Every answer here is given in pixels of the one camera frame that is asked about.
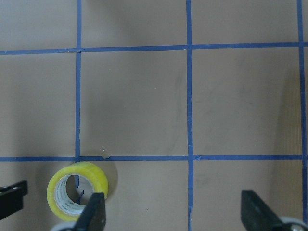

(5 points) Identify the yellow tape roll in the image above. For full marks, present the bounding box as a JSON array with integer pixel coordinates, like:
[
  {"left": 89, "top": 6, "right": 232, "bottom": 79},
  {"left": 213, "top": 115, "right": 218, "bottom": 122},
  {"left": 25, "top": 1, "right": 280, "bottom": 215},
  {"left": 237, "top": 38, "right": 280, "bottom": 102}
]
[{"left": 47, "top": 161, "right": 109, "bottom": 221}]

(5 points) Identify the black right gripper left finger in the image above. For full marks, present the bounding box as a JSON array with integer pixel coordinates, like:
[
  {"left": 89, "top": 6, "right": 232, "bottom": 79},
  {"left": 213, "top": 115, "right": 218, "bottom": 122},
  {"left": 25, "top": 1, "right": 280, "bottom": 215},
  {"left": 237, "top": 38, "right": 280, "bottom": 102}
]
[{"left": 50, "top": 192, "right": 107, "bottom": 231}]

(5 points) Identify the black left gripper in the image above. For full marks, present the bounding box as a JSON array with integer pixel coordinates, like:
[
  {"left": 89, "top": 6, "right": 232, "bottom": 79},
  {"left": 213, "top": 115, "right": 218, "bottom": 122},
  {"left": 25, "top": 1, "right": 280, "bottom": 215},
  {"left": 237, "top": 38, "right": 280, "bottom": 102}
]
[{"left": 0, "top": 180, "right": 27, "bottom": 220}]

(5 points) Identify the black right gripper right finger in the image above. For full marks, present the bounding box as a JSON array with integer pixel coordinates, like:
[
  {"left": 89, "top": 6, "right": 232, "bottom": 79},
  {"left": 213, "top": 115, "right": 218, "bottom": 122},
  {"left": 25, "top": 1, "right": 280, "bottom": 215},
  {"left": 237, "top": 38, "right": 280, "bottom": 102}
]
[{"left": 241, "top": 190, "right": 308, "bottom": 231}]

